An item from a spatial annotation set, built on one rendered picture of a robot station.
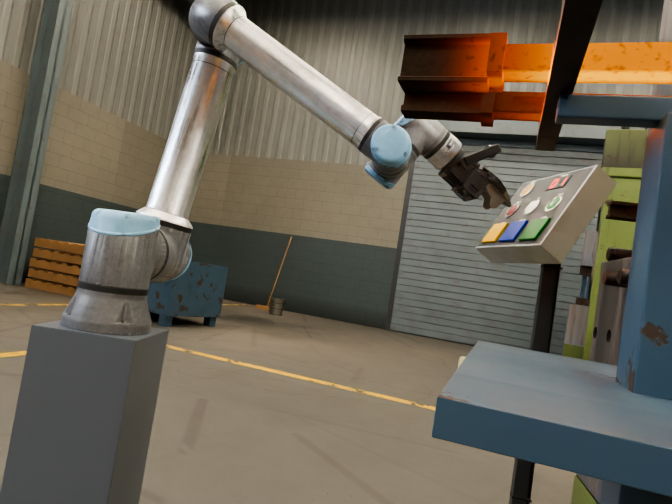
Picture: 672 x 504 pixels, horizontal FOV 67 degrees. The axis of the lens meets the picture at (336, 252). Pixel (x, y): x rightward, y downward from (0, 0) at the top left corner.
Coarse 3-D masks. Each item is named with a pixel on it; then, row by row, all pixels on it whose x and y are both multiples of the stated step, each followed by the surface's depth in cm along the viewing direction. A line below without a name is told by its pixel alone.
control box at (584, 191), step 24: (600, 168) 135; (528, 192) 158; (552, 192) 145; (576, 192) 133; (600, 192) 134; (504, 216) 161; (528, 216) 147; (552, 216) 135; (576, 216) 133; (552, 240) 131; (576, 240) 133
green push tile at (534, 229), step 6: (534, 222) 139; (540, 222) 136; (546, 222) 134; (528, 228) 140; (534, 228) 137; (540, 228) 134; (522, 234) 140; (528, 234) 137; (534, 234) 134; (522, 240) 139; (528, 240) 137
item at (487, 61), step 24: (408, 48) 48; (432, 48) 47; (456, 48) 46; (480, 48) 45; (504, 48) 43; (528, 48) 43; (552, 48) 42; (600, 48) 41; (624, 48) 41; (648, 48) 40; (408, 72) 47; (432, 72) 47; (456, 72) 46; (480, 72) 45; (504, 72) 44; (528, 72) 44; (600, 72) 42; (624, 72) 41; (648, 72) 40
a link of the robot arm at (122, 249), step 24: (96, 216) 111; (120, 216) 110; (144, 216) 113; (96, 240) 110; (120, 240) 110; (144, 240) 113; (96, 264) 109; (120, 264) 110; (144, 264) 114; (144, 288) 115
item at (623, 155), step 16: (624, 128) 544; (608, 144) 538; (624, 144) 531; (640, 144) 525; (608, 160) 536; (624, 160) 529; (640, 160) 523; (624, 176) 528; (640, 176) 521; (624, 192) 529; (608, 224) 532; (624, 224) 525; (592, 240) 569; (608, 240) 530; (624, 240) 524; (592, 256) 567; (592, 272) 546; (592, 288) 531; (576, 304) 560; (592, 304) 530; (576, 320) 558; (592, 320) 528; (576, 336) 556; (576, 352) 555
